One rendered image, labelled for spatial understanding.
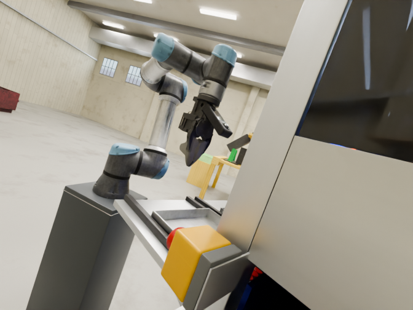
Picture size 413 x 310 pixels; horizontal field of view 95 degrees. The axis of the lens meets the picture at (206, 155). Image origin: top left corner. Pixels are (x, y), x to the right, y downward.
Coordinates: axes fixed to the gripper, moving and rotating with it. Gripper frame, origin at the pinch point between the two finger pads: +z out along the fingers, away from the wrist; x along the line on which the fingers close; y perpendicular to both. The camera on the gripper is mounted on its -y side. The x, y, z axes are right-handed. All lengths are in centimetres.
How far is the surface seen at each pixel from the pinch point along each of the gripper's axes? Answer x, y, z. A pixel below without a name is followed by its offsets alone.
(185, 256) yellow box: 21.6, -26.6, 6.7
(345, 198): 12.4, -38.5, -7.2
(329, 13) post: 12.4, -28.5, -31.1
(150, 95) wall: -473, 943, -136
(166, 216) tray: 0.2, 1.8, 18.7
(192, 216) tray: -11.7, 1.8, 19.3
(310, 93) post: 12.4, -30.1, -19.2
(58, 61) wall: -104, 1213, -119
